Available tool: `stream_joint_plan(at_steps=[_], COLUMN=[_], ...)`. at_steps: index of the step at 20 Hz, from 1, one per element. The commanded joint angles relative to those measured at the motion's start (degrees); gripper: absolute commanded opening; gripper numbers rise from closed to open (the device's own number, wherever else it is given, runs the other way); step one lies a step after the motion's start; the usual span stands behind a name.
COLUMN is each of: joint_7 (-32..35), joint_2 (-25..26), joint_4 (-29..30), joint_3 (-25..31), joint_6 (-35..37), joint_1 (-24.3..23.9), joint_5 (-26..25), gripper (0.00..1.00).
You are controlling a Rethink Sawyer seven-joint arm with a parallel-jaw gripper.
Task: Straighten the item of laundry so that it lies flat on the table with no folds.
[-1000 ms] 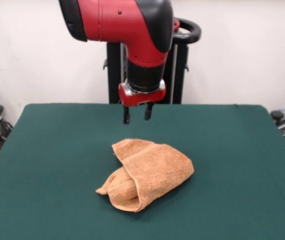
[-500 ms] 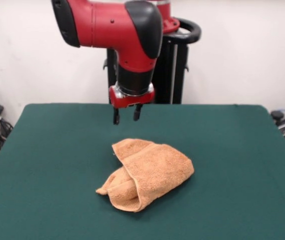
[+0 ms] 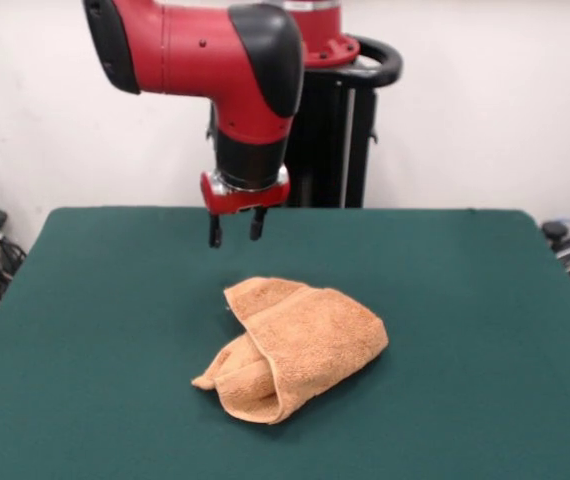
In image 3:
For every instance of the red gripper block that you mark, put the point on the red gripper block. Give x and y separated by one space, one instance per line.
245 200

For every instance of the tan terry towel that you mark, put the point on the tan terry towel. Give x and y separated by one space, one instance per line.
315 335

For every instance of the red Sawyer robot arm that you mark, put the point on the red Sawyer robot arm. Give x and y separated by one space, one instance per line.
190 45

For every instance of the dark green table cloth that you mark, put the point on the dark green table cloth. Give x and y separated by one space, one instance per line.
90 350

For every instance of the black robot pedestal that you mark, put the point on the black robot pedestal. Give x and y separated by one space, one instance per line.
360 125

